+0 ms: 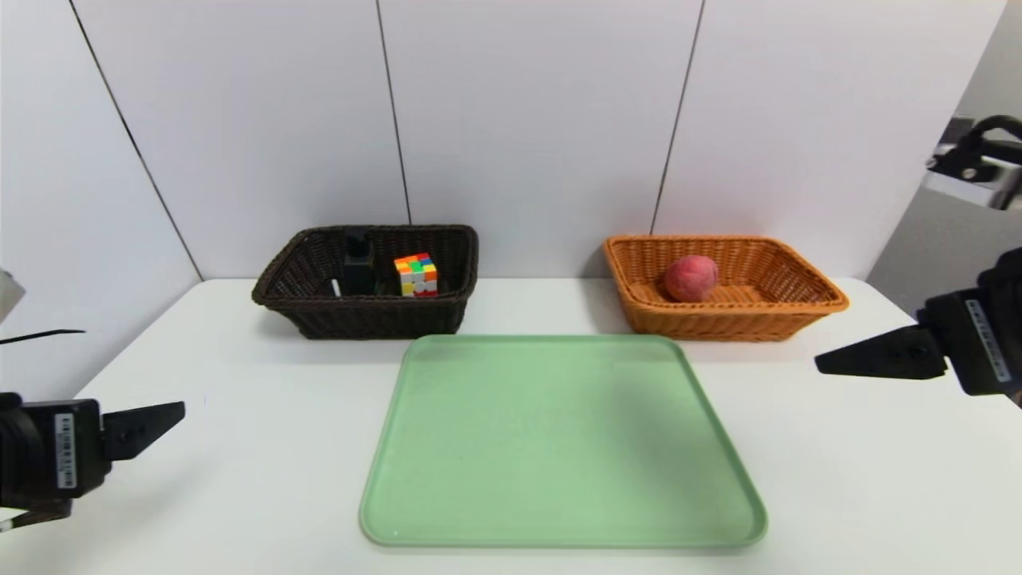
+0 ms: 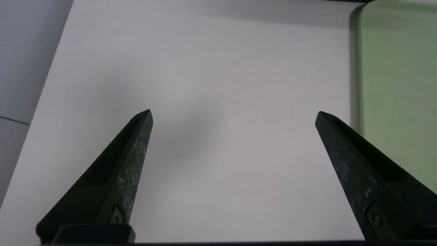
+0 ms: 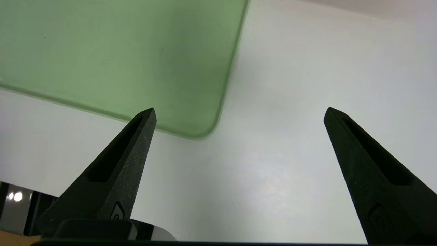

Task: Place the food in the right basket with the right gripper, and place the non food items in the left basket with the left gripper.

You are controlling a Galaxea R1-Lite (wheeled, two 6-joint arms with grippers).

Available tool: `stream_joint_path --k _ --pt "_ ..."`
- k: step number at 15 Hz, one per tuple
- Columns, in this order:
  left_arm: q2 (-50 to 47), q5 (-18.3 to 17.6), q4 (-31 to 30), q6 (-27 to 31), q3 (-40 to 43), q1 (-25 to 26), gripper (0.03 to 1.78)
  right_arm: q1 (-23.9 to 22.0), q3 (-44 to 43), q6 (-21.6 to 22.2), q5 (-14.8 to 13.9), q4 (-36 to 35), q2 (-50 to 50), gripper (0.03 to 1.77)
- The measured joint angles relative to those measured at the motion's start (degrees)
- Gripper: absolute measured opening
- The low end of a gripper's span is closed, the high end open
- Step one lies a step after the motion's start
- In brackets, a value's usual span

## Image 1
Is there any light green plastic tray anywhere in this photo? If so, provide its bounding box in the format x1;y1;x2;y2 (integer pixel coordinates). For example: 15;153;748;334
359;334;769;549

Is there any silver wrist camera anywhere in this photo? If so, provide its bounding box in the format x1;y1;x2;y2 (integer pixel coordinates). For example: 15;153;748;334
0;269;26;322
925;115;1022;212

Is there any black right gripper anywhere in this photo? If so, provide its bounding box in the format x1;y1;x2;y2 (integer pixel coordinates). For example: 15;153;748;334
814;248;1022;408

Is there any multicoloured puzzle cube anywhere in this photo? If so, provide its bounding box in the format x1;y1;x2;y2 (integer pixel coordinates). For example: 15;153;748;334
393;253;440;299

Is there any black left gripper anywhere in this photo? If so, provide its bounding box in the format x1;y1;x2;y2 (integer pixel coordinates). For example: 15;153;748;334
0;392;185;507

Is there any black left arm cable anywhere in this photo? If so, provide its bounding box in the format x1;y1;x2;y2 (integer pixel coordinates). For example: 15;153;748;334
0;502;74;534

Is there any red peach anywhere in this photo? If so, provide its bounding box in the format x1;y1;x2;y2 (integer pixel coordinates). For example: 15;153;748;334
664;255;719;303

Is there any dark brown wicker basket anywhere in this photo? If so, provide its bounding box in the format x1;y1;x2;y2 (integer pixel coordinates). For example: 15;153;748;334
251;224;480;340

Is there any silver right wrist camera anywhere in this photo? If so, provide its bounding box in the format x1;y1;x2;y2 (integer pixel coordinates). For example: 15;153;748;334
925;115;1022;212

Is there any orange wicker basket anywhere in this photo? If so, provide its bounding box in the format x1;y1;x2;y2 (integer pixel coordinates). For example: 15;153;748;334
603;234;850;343

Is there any black rectangular bottle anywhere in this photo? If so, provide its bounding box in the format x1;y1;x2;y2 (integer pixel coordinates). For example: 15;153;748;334
343;228;376;296

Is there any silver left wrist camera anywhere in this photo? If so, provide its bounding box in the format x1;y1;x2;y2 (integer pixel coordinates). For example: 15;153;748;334
0;269;26;322

